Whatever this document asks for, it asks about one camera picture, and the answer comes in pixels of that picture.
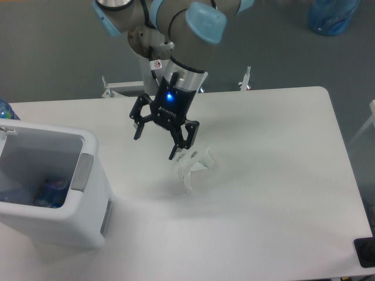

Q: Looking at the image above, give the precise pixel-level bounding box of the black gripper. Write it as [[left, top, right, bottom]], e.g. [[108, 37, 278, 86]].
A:
[[129, 76, 200, 161]]

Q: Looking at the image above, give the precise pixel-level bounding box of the crushed clear plastic bottle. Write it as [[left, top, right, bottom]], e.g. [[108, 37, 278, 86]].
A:
[[33, 179, 70, 208]]

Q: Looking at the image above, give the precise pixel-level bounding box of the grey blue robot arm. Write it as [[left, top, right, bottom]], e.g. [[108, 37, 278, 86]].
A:
[[91, 1, 253, 158]]

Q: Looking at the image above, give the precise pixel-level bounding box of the white trash can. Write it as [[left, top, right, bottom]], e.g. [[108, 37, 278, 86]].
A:
[[1, 119, 115, 248]]

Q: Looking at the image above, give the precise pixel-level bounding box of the blue bottle at left edge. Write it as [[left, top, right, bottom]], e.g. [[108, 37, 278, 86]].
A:
[[0, 98, 20, 120]]

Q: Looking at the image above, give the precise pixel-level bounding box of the blue plastic bag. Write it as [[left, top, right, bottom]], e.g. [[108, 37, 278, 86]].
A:
[[307, 0, 361, 36]]

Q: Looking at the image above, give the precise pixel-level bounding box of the black clamp on table corner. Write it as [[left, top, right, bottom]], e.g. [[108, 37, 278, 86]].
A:
[[354, 237, 374, 268]]

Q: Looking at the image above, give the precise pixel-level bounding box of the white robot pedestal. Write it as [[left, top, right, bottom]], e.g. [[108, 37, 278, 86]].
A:
[[101, 25, 253, 99]]

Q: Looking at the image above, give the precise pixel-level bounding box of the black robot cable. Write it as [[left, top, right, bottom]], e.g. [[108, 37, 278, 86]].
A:
[[139, 0, 165, 88]]

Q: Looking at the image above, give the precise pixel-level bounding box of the white frame at right edge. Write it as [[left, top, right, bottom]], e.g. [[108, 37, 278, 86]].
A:
[[349, 100, 374, 144]]

